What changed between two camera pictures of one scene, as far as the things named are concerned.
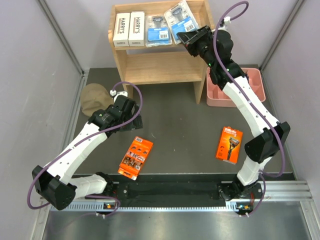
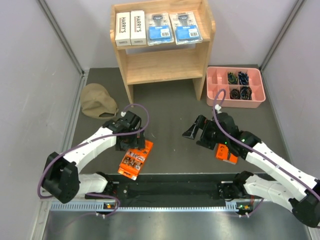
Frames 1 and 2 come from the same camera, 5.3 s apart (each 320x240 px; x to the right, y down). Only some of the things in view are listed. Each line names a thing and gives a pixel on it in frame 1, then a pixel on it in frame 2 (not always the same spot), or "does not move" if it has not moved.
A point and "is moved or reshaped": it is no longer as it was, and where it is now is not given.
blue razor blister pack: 158,30 does not move
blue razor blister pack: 180,18 is moved or reshaped
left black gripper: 135,124 → 137,143
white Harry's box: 136,33 does not move
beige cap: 94,97 does not move
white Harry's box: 121,32 does not move
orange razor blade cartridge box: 135,158 does not move
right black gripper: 187,38 → 200,122
